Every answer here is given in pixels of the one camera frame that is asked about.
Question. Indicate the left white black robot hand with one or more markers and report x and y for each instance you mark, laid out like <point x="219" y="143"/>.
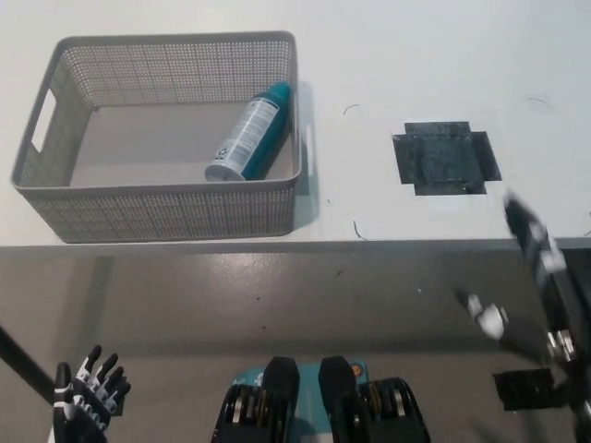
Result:
<point x="83" y="410"/>

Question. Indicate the teal air spray can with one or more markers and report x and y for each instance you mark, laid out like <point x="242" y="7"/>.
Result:
<point x="249" y="134"/>

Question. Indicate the thin black rod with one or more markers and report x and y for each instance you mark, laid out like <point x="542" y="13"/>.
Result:
<point x="23" y="357"/>

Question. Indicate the black tape patch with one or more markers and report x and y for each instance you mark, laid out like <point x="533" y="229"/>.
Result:
<point x="443" y="157"/>

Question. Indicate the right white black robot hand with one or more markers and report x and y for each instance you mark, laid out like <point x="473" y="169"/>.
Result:
<point x="540" y="249"/>

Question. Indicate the grey perforated plastic basket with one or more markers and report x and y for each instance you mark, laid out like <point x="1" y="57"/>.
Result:
<point x="184" y="217"/>

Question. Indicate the black teal robot torso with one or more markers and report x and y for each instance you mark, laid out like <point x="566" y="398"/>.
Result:
<point x="318" y="415"/>

